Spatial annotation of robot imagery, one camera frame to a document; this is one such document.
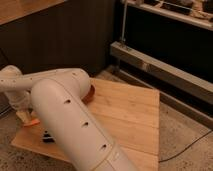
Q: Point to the metal upright pole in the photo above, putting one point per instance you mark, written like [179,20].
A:
[124,22]

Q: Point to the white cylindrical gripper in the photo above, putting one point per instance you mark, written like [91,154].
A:
[20,100]

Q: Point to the metal shelf rail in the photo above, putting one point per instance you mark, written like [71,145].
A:
[185,81]

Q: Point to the black striped brush block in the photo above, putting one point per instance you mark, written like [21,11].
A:
[47,138]

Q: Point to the orange pepper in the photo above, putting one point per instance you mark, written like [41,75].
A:
[32,122]

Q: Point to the brown red bowl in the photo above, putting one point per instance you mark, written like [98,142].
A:
[90,95]

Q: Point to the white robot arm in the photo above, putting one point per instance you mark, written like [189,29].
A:
[55,99]

